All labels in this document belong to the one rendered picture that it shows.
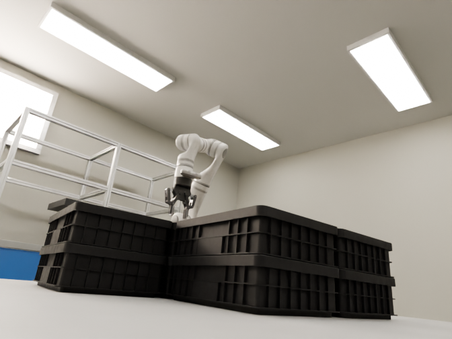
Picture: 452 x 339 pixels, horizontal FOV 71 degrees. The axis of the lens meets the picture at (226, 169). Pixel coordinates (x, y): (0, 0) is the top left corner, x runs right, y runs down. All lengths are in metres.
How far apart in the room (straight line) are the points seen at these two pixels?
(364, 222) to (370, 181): 0.52
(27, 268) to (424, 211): 3.83
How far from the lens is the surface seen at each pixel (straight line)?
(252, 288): 0.73
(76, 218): 0.96
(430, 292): 4.01
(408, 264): 4.07
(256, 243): 0.73
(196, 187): 1.63
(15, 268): 2.93
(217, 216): 0.85
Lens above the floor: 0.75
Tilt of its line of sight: 20 degrees up
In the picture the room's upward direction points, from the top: 5 degrees clockwise
